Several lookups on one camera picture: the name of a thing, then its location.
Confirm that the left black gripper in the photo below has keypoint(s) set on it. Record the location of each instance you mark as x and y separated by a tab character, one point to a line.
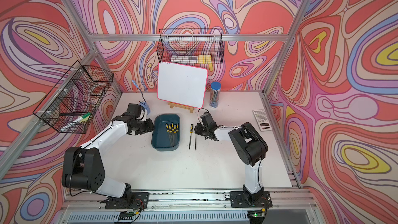
149	126

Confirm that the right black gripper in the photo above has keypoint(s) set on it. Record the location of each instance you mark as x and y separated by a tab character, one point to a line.
197	129

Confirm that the file tool one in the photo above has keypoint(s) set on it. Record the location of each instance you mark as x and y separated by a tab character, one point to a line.
191	133

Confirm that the teal plastic storage box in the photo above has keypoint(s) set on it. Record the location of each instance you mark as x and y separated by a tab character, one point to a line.
160	138

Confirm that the file tool three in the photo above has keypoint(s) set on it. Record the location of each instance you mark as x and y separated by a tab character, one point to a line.
175	132

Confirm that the file tool five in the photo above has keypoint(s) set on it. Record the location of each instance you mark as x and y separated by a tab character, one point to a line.
172	133

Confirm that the file tool four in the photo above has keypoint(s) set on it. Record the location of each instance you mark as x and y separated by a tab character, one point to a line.
174	133

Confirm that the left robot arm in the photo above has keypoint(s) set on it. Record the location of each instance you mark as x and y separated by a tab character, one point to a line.
83	167

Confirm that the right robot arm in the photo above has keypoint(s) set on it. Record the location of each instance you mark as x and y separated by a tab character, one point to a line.
249	146

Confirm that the file tool six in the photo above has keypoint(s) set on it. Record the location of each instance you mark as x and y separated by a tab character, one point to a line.
167	130

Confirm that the file tool seven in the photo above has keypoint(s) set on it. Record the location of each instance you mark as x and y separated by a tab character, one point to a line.
172	128

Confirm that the yellow box in basket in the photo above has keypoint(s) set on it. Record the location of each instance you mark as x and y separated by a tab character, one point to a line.
204	59

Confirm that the wooden easel stand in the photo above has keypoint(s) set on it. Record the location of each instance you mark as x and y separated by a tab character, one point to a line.
172	105

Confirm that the pencil tube with blue lid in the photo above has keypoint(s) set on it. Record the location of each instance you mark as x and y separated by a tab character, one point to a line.
215	88

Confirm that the white calculator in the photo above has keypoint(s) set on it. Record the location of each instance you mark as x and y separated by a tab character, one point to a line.
262	120

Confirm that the green white marker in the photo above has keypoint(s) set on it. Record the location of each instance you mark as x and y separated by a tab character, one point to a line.
80	119

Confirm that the white marker in back basket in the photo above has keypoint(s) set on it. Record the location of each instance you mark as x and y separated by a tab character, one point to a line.
185	59

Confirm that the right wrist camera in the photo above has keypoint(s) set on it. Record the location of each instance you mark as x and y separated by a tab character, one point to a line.
207	120

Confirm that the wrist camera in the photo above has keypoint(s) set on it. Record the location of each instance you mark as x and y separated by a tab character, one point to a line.
135	110
207	120

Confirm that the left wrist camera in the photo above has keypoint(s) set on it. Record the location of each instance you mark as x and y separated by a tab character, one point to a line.
135	110

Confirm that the white board with pink frame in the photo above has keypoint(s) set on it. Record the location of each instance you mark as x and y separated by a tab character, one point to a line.
182	84

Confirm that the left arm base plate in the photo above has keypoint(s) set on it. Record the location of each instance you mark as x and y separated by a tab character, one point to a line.
134	200

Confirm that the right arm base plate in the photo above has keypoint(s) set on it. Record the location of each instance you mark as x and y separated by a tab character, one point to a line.
240	199

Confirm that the left black wire basket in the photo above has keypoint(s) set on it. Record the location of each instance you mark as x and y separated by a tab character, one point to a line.
79	91

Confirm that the black wire basket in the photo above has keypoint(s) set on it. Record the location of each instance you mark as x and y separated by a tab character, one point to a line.
190	42
79	91

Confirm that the back black wire basket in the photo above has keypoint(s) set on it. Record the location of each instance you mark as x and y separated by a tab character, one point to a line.
190	42

